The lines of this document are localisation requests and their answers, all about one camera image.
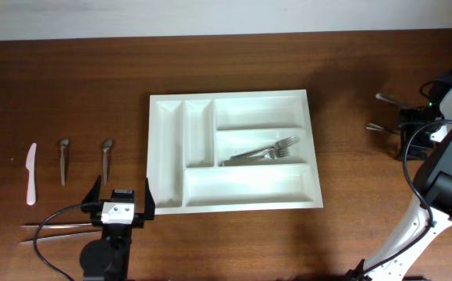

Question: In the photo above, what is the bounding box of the small metal teaspoon left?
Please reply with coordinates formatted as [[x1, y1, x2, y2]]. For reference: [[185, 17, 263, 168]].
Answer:
[[59, 138, 69, 186]]

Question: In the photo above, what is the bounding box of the white plastic cutlery tray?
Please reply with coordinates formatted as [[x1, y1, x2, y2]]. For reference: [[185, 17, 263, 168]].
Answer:
[[147, 90, 323, 215]]

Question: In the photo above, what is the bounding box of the metal tablespoon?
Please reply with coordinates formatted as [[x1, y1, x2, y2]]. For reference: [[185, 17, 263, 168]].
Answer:
[[375, 93, 411, 108], [365, 123, 400, 135]]

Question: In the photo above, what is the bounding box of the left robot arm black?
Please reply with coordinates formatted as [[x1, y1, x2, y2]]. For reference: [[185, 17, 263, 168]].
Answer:
[[80, 176, 155, 281]]

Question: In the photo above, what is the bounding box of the white plastic knife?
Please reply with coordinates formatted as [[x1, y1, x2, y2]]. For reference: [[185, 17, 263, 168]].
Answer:
[[26, 143, 37, 205]]

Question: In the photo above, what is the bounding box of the small metal teaspoon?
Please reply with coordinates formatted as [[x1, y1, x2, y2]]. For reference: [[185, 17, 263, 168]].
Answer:
[[59, 138, 69, 186], [101, 138, 113, 185]]

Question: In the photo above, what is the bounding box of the metal fork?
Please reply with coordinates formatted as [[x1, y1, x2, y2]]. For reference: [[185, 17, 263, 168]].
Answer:
[[230, 135, 301, 161], [219, 148, 291, 166]]

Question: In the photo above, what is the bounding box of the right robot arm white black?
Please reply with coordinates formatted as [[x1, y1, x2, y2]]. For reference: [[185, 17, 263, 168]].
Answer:
[[147, 72, 452, 280]]

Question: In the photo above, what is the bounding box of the small metal teaspoon right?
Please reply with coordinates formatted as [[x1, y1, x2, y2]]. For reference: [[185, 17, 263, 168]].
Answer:
[[101, 138, 113, 185]]

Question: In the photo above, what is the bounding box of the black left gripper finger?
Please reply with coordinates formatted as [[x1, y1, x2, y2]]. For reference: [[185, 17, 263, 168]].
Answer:
[[82, 176, 101, 204], [144, 179, 156, 221]]

